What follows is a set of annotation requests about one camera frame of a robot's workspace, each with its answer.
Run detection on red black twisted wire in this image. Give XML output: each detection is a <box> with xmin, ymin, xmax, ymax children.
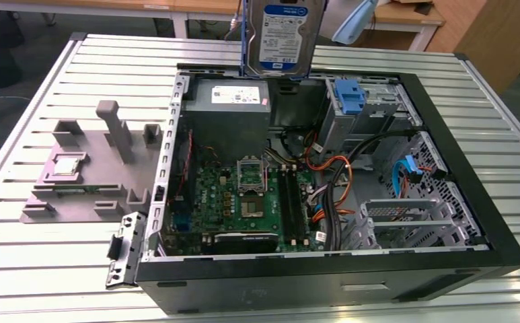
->
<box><xmin>174</xmin><ymin>130</ymin><xmax>194</xmax><ymax>203</ymax></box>

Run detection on blue drive bay latch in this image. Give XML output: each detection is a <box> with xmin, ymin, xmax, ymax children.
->
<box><xmin>335</xmin><ymin>79</ymin><xmax>367</xmax><ymax>116</ymax></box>

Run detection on grey parts rack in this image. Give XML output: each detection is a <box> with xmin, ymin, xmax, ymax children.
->
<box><xmin>20</xmin><ymin>99</ymin><xmax>171</xmax><ymax>225</ymax></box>

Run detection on black cable bundle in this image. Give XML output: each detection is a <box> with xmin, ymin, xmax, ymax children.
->
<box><xmin>325</xmin><ymin>129</ymin><xmax>426</xmax><ymax>252</ymax></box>

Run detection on orange disk power wire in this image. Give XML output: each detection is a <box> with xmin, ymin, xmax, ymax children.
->
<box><xmin>406</xmin><ymin>164</ymin><xmax>450</xmax><ymax>185</ymax></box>

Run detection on CPU socket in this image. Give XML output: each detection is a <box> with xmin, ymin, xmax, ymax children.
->
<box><xmin>241</xmin><ymin>194</ymin><xmax>269</xmax><ymax>219</ymax></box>

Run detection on black graphics card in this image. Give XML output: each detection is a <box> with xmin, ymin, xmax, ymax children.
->
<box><xmin>201</xmin><ymin>230</ymin><xmax>282</xmax><ymax>255</ymax></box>

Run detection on blue disk wire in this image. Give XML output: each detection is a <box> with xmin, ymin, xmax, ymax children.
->
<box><xmin>394</xmin><ymin>156</ymin><xmax>423</xmax><ymax>203</ymax></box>

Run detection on tall metal drive cage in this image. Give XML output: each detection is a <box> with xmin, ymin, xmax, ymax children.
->
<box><xmin>321</xmin><ymin>77</ymin><xmax>425</xmax><ymax>156</ymax></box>

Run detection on metal disk bay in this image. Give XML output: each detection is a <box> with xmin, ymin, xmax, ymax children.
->
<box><xmin>358</xmin><ymin>198</ymin><xmax>479</xmax><ymax>252</ymax></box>

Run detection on silver CPU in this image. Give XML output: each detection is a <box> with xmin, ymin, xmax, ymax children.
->
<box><xmin>49</xmin><ymin>154</ymin><xmax>85</xmax><ymax>176</ymax></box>

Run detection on green RAM stick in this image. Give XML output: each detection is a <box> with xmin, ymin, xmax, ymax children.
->
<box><xmin>53</xmin><ymin>186</ymin><xmax>104</xmax><ymax>196</ymax></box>

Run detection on pale blue floor cable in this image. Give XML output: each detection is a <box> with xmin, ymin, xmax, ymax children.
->
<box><xmin>0</xmin><ymin>96</ymin><xmax>36</xmax><ymax>106</ymax></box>

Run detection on black RAM slot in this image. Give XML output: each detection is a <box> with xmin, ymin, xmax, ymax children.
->
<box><xmin>277</xmin><ymin>164</ymin><xmax>298</xmax><ymax>246</ymax></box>
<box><xmin>289</xmin><ymin>164</ymin><xmax>311</xmax><ymax>246</ymax></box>

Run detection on hard disk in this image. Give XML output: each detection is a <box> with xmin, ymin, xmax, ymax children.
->
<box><xmin>239</xmin><ymin>0</ymin><xmax>329</xmax><ymax>81</ymax></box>

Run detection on grey hinged slot retainer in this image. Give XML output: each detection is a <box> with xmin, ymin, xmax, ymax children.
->
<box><xmin>106</xmin><ymin>211</ymin><xmax>147</xmax><ymax>290</ymax></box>

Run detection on wooden desk white frame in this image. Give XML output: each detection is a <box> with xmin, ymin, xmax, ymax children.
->
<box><xmin>26</xmin><ymin>0</ymin><xmax>449</xmax><ymax>53</ymax></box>

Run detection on grey power supply unit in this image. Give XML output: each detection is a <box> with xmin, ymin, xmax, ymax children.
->
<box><xmin>181</xmin><ymin>79</ymin><xmax>273</xmax><ymax>166</ymax></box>

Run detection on orange wire bundle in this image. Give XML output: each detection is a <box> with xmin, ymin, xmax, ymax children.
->
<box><xmin>307</xmin><ymin>156</ymin><xmax>355</xmax><ymax>223</ymax></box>

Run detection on black PC case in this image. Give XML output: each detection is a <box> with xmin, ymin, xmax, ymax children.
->
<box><xmin>134</xmin><ymin>62</ymin><xmax>520</xmax><ymax>316</ymax></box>

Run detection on yellow power wires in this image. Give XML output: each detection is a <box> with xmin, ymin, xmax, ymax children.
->
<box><xmin>263</xmin><ymin>146</ymin><xmax>299</xmax><ymax>166</ymax></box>

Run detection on green motherboard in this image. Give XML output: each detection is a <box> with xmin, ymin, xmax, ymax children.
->
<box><xmin>165</xmin><ymin>161</ymin><xmax>329</xmax><ymax>253</ymax></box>

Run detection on metal socket cover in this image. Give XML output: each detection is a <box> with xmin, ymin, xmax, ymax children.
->
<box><xmin>235</xmin><ymin>157</ymin><xmax>270</xmax><ymax>196</ymax></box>

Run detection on brown wooden cabinet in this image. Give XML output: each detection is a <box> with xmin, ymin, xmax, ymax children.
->
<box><xmin>423</xmin><ymin>0</ymin><xmax>520</xmax><ymax>97</ymax></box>

